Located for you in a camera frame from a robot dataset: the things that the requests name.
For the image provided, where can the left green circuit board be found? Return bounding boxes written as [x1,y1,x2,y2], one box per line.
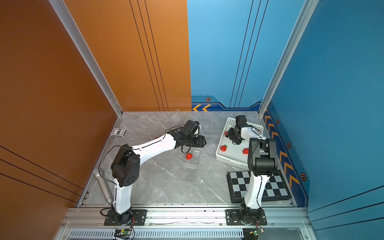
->
[114,229,135,240]

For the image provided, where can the aluminium front rail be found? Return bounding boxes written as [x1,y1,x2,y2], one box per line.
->
[60,204,312,229]

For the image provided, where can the aluminium corner post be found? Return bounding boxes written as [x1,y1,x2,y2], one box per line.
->
[49,0,124,117]
[258,0,319,118]

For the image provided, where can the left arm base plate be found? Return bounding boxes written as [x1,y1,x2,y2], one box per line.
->
[104,209,148,227]

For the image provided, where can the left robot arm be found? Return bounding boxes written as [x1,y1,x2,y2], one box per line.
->
[108,120,207,226]

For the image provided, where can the grey metal cylinder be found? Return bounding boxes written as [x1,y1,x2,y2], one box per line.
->
[93,170,114,205]

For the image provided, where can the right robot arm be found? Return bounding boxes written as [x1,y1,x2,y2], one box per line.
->
[226,115,278,226]

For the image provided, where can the clear clamshell near wall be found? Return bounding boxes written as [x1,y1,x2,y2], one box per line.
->
[170,110,186,125]

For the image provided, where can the black white checkerboard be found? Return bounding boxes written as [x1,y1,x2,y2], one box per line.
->
[227,170,292,204]

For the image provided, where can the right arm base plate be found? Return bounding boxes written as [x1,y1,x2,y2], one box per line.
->
[225,209,268,226]

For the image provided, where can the right aluminium corner post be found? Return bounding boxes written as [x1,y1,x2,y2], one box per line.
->
[258,0,319,118]

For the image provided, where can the green circuit board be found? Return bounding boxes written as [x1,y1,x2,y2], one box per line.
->
[114,229,135,240]
[249,228,265,240]

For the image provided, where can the strawberry seven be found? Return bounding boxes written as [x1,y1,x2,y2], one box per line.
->
[220,145,228,152]

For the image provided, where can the right green circuit board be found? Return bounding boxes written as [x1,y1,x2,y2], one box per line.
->
[249,228,265,240]

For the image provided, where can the white perforated plastic basket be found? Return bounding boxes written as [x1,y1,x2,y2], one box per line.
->
[216,117,249,169]

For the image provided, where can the left aluminium corner post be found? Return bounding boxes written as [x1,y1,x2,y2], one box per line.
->
[49,0,124,117]

